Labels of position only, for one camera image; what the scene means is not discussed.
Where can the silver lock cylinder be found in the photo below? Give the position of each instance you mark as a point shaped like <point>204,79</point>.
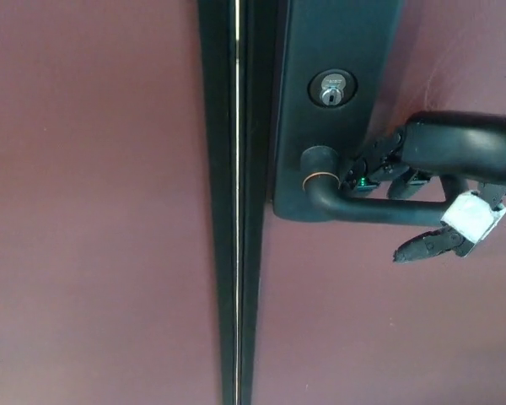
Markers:
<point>332,89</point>

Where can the black door edge strip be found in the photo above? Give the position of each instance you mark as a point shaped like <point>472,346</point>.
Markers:
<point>223,169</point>
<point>252,169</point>

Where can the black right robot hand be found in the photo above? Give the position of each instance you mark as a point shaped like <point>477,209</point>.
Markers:
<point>459,143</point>

